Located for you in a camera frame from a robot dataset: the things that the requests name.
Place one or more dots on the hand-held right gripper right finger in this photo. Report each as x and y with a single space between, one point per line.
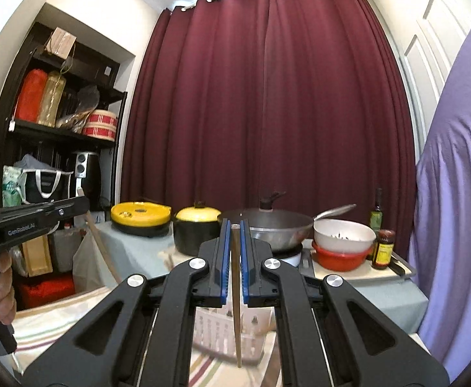
246 274

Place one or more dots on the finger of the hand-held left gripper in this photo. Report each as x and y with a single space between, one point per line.
57 211

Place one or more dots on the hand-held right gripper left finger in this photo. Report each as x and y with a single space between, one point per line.
223 274

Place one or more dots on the white plastic basket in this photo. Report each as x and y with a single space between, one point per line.
215 330

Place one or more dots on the dark brown wooden chopstick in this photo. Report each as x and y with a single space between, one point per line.
237 330

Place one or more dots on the light brown wooden chopstick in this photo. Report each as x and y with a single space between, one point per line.
104 252

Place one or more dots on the black bag with white trim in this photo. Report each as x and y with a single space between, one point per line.
47 185

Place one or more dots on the grey plastic jug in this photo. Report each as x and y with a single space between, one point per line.
64 250

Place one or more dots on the wooden box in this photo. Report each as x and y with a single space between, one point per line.
37 256

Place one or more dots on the green and white packet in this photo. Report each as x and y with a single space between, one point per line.
11 185

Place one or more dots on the white induction cooker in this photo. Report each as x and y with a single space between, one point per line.
290 258

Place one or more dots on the black air fryer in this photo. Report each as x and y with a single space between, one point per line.
90 177

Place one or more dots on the black pot with yellow lid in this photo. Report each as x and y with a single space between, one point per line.
195 236

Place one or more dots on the steel wok with lid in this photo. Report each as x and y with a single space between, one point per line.
283 225

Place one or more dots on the white plastic bag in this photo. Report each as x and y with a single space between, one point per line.
90 266

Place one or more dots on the red cushion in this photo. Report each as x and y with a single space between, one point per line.
45 292

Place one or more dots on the black shelf rack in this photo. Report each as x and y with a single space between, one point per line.
5 149

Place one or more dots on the yellow electric griddle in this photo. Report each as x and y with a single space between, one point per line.
140 215

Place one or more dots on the red bowl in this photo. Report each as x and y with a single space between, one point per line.
340 262

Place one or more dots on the red striped round tin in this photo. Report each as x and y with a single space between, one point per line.
100 125

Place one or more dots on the striped cloth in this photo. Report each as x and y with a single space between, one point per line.
49 322

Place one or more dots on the white bowl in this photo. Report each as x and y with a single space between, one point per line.
344 238

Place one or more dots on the yellow transparent bag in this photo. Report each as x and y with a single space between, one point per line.
51 98

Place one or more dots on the dark plastic bag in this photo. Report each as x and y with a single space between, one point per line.
87 98

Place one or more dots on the red mesh bag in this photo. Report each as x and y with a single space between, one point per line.
31 94

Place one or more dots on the grey green tablecloth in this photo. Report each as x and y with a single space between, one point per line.
380 302

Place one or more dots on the brown sauce jar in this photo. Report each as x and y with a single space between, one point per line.
382 252

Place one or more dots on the green oil bottle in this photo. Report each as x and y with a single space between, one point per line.
376 217

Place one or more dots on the grey cutting board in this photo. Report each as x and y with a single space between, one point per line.
396 272

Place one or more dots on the maroon curtain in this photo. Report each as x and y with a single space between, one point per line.
267 109

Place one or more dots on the brown cardboard box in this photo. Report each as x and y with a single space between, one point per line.
60 44

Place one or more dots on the purple cloth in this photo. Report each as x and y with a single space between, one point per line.
457 229

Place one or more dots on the white door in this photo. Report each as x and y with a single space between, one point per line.
429 36

